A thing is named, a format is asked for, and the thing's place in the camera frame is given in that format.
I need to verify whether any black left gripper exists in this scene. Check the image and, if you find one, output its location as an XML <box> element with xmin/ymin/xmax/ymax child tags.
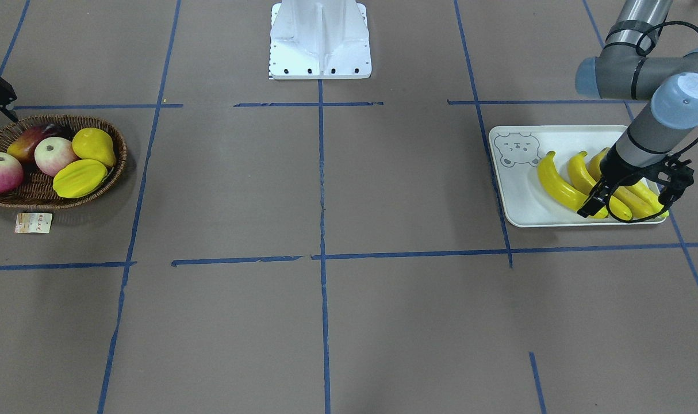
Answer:
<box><xmin>577</xmin><ymin>148</ymin><xmax>695</xmax><ymax>218</ymax></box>

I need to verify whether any small yellow banana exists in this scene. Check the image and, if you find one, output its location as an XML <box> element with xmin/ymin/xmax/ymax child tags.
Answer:
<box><xmin>567</xmin><ymin>151</ymin><xmax>634</xmax><ymax>221</ymax></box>

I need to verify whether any bright yellow-green banana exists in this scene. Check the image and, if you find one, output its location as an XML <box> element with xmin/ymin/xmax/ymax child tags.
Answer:
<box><xmin>625</xmin><ymin>180</ymin><xmax>664</xmax><ymax>217</ymax></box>

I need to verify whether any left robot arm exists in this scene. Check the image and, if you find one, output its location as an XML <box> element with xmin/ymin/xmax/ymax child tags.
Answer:
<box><xmin>576</xmin><ymin>1</ymin><xmax>698</xmax><ymax>217</ymax></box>

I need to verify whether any brown wicker basket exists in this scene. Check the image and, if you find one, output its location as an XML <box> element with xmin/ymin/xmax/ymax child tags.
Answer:
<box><xmin>0</xmin><ymin>114</ymin><xmax>128</xmax><ymax>210</ymax></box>

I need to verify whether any dark red mango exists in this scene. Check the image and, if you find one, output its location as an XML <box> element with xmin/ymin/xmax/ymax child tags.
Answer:
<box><xmin>6</xmin><ymin>123</ymin><xmax>73</xmax><ymax>165</ymax></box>

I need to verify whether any white bear tray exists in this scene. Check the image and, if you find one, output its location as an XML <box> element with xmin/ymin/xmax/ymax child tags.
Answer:
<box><xmin>489</xmin><ymin>125</ymin><xmax>669</xmax><ymax>228</ymax></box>

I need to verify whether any yellow pear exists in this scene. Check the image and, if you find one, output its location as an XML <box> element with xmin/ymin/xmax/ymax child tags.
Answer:
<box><xmin>52</xmin><ymin>159</ymin><xmax>108</xmax><ymax>199</ymax></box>
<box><xmin>71</xmin><ymin>128</ymin><xmax>117</xmax><ymax>168</ymax></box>

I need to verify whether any paper price tag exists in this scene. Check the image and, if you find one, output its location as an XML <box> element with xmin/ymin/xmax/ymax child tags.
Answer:
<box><xmin>14</xmin><ymin>212</ymin><xmax>53</xmax><ymax>234</ymax></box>

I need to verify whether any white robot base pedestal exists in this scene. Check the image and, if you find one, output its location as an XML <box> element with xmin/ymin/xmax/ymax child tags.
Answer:
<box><xmin>269</xmin><ymin>1</ymin><xmax>373</xmax><ymax>79</ymax></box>

